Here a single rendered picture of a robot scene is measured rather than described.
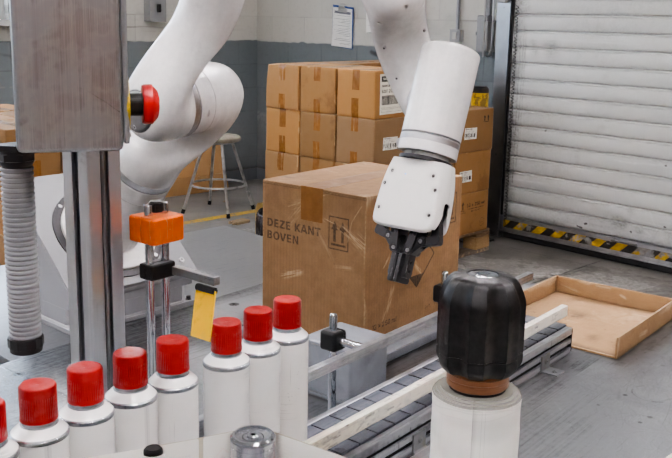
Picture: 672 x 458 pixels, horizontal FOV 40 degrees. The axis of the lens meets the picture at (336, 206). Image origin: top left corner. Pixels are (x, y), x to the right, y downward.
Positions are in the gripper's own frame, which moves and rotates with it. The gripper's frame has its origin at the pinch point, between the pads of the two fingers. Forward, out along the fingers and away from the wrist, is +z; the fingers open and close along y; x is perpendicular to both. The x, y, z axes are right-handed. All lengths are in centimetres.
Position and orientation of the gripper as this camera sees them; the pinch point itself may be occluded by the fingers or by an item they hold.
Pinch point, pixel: (400, 268)
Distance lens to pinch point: 125.9
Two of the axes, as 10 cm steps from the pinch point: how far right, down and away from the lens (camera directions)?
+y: 7.8, 1.4, -6.1
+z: -2.3, 9.7, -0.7
